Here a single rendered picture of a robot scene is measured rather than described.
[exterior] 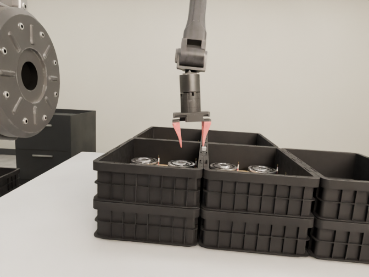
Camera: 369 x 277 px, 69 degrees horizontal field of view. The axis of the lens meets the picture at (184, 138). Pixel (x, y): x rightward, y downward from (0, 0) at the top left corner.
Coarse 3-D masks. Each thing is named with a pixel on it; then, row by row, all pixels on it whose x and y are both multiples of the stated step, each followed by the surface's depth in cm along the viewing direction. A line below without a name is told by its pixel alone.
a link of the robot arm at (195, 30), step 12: (192, 0) 72; (204, 0) 72; (192, 12) 72; (204, 12) 72; (192, 24) 72; (204, 24) 72; (192, 36) 71; (204, 36) 72; (192, 48) 71; (204, 48) 71; (180, 60) 72; (192, 60) 72
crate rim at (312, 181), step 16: (208, 144) 107; (224, 144) 107; (208, 160) 79; (208, 176) 69; (224, 176) 69; (240, 176) 68; (256, 176) 68; (272, 176) 68; (288, 176) 68; (304, 176) 68
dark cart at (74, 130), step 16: (64, 112) 268; (80, 112) 268; (48, 128) 212; (64, 128) 212; (80, 128) 231; (16, 144) 214; (32, 144) 214; (48, 144) 214; (64, 144) 214; (80, 144) 233; (16, 160) 216; (32, 160) 216; (48, 160) 216; (64, 160) 216; (32, 176) 219
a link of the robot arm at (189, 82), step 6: (180, 78) 74; (186, 78) 72; (192, 78) 72; (198, 78) 73; (180, 84) 74; (186, 84) 72; (192, 84) 72; (198, 84) 73; (180, 90) 74; (186, 90) 73; (192, 90) 72; (198, 90) 74
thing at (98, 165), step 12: (120, 144) 96; (96, 168) 71; (108, 168) 71; (120, 168) 71; (132, 168) 70; (144, 168) 70; (156, 168) 70; (168, 168) 70; (180, 168) 69; (192, 168) 70
